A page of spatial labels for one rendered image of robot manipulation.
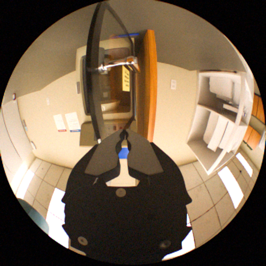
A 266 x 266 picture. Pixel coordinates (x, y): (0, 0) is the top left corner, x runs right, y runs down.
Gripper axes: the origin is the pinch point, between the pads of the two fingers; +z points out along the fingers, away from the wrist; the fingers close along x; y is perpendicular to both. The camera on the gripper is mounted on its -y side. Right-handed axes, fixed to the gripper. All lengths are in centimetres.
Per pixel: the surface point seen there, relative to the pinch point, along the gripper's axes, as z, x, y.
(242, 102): 9, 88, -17
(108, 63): 3.6, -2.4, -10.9
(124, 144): 19.9, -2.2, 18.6
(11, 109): 48, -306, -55
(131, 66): 3.9, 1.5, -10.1
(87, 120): 30.9, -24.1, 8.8
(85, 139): 22.2, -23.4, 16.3
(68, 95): 74, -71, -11
